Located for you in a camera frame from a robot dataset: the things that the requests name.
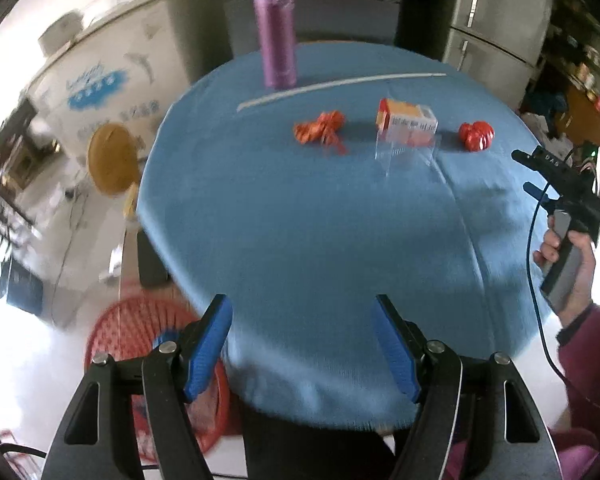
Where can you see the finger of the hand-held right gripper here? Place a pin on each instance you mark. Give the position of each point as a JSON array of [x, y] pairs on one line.
[[525, 157], [537, 194]]

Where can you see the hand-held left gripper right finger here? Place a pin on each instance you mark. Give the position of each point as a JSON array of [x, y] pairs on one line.
[[397, 355]]

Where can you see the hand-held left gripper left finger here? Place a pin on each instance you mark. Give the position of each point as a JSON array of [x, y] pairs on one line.
[[205, 355]]

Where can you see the red tomato-like object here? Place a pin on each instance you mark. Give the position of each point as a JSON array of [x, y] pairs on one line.
[[475, 135]]

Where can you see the red plastic basket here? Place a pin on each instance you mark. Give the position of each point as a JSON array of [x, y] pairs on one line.
[[130, 320]]

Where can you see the clear plastic packaging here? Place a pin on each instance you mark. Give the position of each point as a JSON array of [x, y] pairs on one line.
[[405, 156]]

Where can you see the small printed cardboard box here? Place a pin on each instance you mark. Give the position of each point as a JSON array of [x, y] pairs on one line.
[[405, 115]]

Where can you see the orange red wrapper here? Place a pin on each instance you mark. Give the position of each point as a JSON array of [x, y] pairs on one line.
[[315, 130]]

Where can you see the person's right forearm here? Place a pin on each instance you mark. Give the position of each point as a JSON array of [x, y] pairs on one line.
[[595, 355]]

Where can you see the person's right hand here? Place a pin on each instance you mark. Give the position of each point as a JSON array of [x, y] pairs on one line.
[[586, 275]]

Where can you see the wooden shelf cabinet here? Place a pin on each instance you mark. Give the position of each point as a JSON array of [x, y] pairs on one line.
[[580, 105]]

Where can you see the black flat object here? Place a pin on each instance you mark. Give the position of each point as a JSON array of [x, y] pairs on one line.
[[152, 260]]

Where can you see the silver two-door refrigerator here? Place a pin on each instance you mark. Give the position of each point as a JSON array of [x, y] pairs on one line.
[[500, 10]]

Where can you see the blue tablecloth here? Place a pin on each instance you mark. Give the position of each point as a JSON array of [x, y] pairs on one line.
[[305, 235]]

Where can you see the person's pink garment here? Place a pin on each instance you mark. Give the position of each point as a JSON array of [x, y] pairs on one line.
[[570, 455]]

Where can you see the long white stick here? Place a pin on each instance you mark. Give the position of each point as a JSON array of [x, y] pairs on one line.
[[330, 84]]

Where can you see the yellow desk fan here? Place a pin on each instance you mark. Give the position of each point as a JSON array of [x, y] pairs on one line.
[[112, 160]]

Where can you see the grey three-door refrigerator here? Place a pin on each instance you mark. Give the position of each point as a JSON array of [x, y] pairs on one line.
[[330, 15]]

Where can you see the purple thermos bottle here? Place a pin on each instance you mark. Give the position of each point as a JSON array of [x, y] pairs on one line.
[[277, 40]]

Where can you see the white chest freezer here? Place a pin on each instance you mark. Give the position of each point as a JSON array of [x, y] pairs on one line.
[[130, 60]]

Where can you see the white rice cooker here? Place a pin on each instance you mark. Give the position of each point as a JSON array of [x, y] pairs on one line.
[[62, 30]]

